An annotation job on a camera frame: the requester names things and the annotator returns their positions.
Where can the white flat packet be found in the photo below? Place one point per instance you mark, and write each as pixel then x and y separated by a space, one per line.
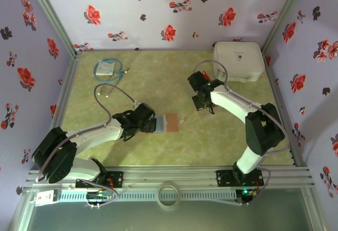
pixel 105 67

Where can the aluminium cross rail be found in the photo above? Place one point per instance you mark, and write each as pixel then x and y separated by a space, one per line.
pixel 169 174

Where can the white zip pouch case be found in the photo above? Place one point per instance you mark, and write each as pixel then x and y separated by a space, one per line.
pixel 237 59

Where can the red VIP card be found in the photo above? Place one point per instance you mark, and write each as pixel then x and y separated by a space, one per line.
pixel 206 76

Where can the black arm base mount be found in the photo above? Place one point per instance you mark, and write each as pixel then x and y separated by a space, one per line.
pixel 116 179
pixel 224 178

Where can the aluminium frame post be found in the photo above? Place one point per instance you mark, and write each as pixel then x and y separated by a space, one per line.
pixel 281 17
pixel 54 17

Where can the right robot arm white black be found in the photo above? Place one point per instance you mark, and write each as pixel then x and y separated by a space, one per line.
pixel 232 101

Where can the green control board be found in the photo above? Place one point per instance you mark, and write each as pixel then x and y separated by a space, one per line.
pixel 249 192
pixel 99 195

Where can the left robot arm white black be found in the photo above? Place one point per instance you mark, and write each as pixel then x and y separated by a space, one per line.
pixel 97 136

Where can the clear tape roll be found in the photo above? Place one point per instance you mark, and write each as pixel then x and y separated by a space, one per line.
pixel 159 196

